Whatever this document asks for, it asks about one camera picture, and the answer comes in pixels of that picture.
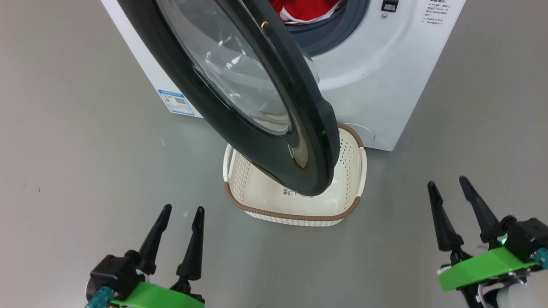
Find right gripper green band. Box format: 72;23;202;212
427;176;540;308

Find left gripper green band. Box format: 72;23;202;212
109;204;206;308

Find black round glass washer door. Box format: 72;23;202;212
116;0;341;197

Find red garment white trim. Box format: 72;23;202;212
269;0;343;24

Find cream basket brown rim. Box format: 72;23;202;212
223;123;368;227

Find white front-load washing machine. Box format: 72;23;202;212
101;0;467;152

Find grey rubber door gasket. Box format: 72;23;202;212
285;0;371;57

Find white barcode sticker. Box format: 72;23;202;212
280;186;315;199

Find round white filter cover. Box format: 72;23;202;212
349;123;376;148

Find blue energy label sticker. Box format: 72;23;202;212
157;89;197;116

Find teal right cable connector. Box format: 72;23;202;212
533;247;548;270

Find teal cable connector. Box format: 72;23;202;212
533;247;548;270
85;287;114;308

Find teal left cable connector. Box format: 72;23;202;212
85;287;114;308

